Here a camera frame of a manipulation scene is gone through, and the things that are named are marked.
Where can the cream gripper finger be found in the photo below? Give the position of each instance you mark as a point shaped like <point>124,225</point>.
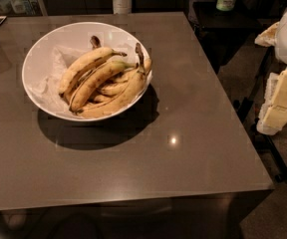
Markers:
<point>273,113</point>

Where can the black floor stand bar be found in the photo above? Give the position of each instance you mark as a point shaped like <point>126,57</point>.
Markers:
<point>261,141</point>

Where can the white paper liner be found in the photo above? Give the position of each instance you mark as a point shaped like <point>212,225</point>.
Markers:
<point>46,91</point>

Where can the small inner yellow banana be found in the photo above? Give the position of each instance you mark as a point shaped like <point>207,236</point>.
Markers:
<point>111,89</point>

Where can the green can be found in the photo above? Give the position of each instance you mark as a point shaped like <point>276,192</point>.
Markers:
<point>225,5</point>

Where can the white ceramic bowl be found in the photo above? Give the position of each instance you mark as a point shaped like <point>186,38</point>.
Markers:
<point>86,36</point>

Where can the long bottom yellow banana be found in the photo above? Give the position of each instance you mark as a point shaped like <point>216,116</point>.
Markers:
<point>134,88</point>

